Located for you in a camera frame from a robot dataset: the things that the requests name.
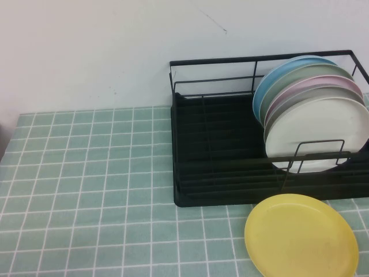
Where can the white plate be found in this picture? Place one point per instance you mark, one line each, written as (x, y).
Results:
(317, 124)

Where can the blue plate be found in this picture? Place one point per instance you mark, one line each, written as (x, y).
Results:
(264, 86)

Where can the green plate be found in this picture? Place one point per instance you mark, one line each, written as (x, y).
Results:
(302, 72)

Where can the grey plate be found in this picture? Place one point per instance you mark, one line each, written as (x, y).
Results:
(317, 91)

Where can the pink plate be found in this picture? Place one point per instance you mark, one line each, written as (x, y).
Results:
(317, 80)

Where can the yellow plate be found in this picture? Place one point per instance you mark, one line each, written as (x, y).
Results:
(299, 236)

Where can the black ridged drip tray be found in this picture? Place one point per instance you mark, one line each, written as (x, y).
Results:
(230, 186)

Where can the green tile-pattern tablecloth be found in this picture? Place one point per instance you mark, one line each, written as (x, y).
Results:
(86, 187)

